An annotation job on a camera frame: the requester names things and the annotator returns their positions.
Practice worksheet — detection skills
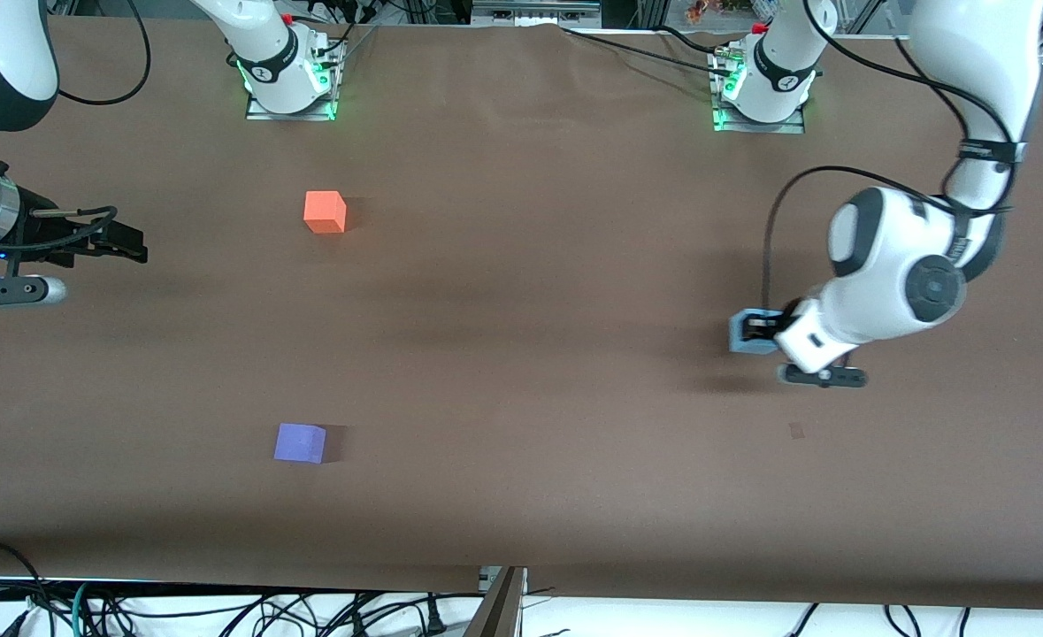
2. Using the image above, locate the grey metal box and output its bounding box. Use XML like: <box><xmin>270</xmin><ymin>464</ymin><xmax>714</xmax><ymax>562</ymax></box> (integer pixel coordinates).
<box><xmin>472</xmin><ymin>0</ymin><xmax>602</xmax><ymax>28</ymax></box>

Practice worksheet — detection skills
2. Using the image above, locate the purple foam block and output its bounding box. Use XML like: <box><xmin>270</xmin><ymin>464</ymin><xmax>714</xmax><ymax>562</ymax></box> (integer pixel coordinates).
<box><xmin>273</xmin><ymin>423</ymin><xmax>327</xmax><ymax>464</ymax></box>

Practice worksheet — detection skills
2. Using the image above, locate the short black table cable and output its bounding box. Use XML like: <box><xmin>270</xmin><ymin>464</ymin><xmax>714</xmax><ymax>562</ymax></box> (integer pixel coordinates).
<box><xmin>654</xmin><ymin>24</ymin><xmax>722</xmax><ymax>54</ymax></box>

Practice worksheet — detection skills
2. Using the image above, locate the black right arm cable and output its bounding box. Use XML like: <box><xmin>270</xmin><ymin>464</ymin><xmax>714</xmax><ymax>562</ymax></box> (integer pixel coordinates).
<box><xmin>30</xmin><ymin>0</ymin><xmax>151</xmax><ymax>259</ymax></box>

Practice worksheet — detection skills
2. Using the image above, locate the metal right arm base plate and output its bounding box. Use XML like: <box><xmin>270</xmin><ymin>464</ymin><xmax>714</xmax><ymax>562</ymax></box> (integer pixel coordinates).
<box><xmin>245</xmin><ymin>40</ymin><xmax>346</xmax><ymax>121</ymax></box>

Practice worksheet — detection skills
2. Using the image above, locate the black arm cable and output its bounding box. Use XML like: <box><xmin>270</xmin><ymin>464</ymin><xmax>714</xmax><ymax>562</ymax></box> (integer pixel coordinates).
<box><xmin>761</xmin><ymin>0</ymin><xmax>1017</xmax><ymax>312</ymax></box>
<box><xmin>30</xmin><ymin>0</ymin><xmax>151</xmax><ymax>259</ymax></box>

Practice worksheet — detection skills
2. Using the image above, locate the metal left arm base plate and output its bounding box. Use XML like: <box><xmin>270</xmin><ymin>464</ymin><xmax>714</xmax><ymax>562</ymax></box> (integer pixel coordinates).
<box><xmin>709</xmin><ymin>49</ymin><xmax>807</xmax><ymax>134</ymax></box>

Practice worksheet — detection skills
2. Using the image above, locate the long black table cable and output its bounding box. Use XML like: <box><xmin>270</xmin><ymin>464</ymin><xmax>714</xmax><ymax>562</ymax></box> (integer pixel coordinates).
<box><xmin>560</xmin><ymin>27</ymin><xmax>734</xmax><ymax>77</ymax></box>

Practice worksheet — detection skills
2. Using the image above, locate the brown table cover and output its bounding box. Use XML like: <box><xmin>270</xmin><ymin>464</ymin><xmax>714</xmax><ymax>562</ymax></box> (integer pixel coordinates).
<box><xmin>0</xmin><ymin>16</ymin><xmax>1043</xmax><ymax>611</ymax></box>

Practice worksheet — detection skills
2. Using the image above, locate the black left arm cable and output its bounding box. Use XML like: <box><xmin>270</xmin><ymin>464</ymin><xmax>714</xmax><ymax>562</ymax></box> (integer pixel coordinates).
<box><xmin>761</xmin><ymin>0</ymin><xmax>1017</xmax><ymax>312</ymax></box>

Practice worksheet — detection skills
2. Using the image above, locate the light blue foam block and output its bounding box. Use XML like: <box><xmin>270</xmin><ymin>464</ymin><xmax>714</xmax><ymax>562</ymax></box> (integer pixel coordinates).
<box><xmin>729</xmin><ymin>308</ymin><xmax>784</xmax><ymax>356</ymax></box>

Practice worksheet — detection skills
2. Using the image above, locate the thick black floor cable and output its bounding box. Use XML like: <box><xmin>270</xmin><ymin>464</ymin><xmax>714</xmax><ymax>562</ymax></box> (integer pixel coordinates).
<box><xmin>0</xmin><ymin>539</ymin><xmax>46</xmax><ymax>637</ymax></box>

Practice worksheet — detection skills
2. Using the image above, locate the aluminium profile post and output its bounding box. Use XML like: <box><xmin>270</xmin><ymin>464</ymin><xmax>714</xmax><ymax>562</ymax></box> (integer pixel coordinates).
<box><xmin>466</xmin><ymin>566</ymin><xmax>528</xmax><ymax>637</ymax></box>

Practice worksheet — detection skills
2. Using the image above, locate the orange foam block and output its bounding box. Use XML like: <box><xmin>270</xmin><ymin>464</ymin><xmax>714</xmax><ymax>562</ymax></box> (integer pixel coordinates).
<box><xmin>303</xmin><ymin>190</ymin><xmax>348</xmax><ymax>234</ymax></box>

